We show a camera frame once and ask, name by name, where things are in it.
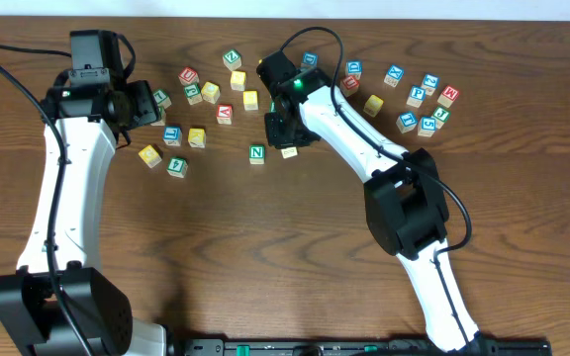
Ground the blue T block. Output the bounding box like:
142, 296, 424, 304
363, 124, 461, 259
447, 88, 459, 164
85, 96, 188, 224
396, 112, 418, 134

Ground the yellow block beside L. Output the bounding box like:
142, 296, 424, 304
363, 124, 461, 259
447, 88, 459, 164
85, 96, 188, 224
187, 128, 206, 148

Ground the red E block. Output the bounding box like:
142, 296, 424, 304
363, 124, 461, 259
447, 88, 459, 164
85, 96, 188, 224
281, 147, 298, 159

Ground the green 4 block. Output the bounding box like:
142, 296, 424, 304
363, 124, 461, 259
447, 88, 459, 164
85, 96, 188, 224
166, 157, 188, 178

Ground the blue X block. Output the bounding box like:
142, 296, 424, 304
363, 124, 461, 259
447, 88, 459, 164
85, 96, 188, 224
384, 64, 405, 88

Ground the blue d block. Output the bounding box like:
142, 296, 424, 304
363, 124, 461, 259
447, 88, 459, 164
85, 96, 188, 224
301, 51, 319, 68
345, 60, 363, 80

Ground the green J block right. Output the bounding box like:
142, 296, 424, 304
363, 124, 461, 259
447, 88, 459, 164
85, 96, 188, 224
431, 106, 450, 130

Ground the green 7 block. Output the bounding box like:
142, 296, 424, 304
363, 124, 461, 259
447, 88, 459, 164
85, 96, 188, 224
153, 89, 172, 110

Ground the red M block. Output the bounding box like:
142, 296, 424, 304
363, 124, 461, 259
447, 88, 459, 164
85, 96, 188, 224
437, 85, 460, 108

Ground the yellow block centre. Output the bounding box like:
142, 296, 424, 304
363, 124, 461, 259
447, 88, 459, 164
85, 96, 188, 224
242, 90, 259, 111

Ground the green V block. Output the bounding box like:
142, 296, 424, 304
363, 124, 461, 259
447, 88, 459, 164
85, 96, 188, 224
150, 107, 166, 126

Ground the yellow block right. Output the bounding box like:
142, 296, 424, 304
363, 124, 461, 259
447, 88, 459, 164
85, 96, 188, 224
363, 95, 384, 117

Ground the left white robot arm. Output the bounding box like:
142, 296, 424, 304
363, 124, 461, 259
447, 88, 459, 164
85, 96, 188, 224
0, 30, 175, 355

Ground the red u block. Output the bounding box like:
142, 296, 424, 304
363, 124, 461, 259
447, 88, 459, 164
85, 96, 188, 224
339, 75, 360, 98
178, 66, 199, 86

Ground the yellow S block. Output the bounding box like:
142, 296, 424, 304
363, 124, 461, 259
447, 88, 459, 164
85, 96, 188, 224
230, 70, 246, 92

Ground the blue 5 block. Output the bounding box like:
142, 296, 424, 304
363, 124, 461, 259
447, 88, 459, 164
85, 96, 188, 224
418, 117, 437, 137

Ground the blue 2 block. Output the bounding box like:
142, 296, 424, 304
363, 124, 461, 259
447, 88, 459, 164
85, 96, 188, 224
421, 73, 439, 96

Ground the yellow C block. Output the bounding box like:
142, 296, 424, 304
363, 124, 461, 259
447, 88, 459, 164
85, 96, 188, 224
139, 144, 162, 168

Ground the blue L block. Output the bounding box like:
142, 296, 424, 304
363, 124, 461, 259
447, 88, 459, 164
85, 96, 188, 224
163, 127, 182, 146

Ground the green Z block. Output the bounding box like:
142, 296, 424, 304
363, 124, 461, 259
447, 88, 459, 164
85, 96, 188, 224
223, 49, 241, 71

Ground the blue D block right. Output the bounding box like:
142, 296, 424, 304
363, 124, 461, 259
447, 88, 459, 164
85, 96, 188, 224
345, 60, 363, 80

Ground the green N block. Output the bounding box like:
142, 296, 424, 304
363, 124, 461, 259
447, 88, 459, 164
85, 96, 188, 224
248, 144, 265, 165

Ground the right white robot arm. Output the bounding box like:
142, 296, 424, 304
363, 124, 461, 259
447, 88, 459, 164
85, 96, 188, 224
256, 50, 487, 355

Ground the blue P block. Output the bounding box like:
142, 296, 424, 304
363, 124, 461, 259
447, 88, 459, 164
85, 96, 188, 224
407, 86, 426, 108

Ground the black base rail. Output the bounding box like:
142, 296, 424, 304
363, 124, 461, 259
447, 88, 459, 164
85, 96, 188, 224
167, 336, 553, 356

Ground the blue D block left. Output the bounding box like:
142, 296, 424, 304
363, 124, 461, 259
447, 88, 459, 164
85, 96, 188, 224
301, 51, 319, 68

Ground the yellow O block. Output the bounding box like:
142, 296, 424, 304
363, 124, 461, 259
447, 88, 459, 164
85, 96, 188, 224
201, 81, 221, 104

